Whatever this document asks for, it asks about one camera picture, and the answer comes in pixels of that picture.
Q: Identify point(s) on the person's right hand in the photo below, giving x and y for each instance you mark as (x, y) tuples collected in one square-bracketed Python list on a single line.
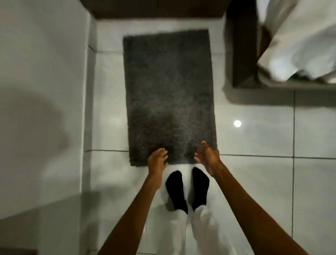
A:
[(210, 159)]

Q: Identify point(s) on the person's left hand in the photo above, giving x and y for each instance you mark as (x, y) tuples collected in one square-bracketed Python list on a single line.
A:
[(154, 163)]

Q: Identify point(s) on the person's right thumb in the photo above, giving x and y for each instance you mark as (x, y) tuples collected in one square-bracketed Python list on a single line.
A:
[(205, 145)]

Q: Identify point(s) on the person's left fingers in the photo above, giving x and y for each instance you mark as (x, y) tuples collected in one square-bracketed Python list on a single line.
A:
[(163, 156)]

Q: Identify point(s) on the person's left forearm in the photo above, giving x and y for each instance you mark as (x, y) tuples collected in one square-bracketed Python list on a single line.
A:
[(131, 214)]

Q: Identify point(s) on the person's right forearm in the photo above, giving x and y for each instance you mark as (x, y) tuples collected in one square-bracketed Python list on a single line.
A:
[(258, 210)]

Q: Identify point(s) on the black left sock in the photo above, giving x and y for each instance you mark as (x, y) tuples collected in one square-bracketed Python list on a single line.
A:
[(177, 191)]

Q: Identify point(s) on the black sock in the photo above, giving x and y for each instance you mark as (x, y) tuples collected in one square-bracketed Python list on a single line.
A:
[(200, 187), (177, 191)]

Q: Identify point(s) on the black right sock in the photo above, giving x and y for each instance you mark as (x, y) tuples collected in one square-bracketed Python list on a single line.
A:
[(200, 187)]

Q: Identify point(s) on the dark grey shaggy rug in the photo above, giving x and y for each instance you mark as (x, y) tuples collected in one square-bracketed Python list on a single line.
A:
[(169, 97)]

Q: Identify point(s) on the white trousers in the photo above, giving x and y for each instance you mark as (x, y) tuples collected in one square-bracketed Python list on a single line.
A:
[(199, 231)]

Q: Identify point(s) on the white bed sheet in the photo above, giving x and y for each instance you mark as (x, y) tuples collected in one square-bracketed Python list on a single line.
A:
[(299, 39)]

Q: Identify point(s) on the dark wooden cabinet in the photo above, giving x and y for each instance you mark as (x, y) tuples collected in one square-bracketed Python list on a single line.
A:
[(157, 8)]

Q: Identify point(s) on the dark wooden bed frame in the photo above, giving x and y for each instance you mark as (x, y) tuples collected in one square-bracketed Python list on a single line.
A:
[(244, 52)]

